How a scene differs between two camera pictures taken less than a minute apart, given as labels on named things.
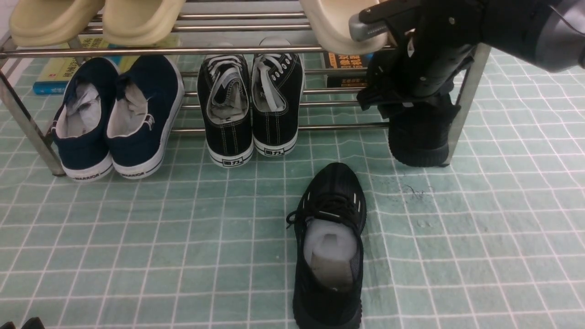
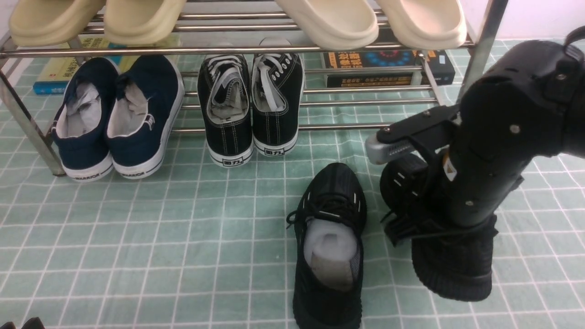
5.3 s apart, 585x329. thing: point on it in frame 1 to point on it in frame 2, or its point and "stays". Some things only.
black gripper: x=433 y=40 to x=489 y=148
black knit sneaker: x=330 y=224 stays
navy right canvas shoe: x=144 y=106 stays
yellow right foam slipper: x=140 y=23 stays
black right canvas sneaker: x=278 y=93 stays
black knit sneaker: x=419 y=126 to x=450 y=261
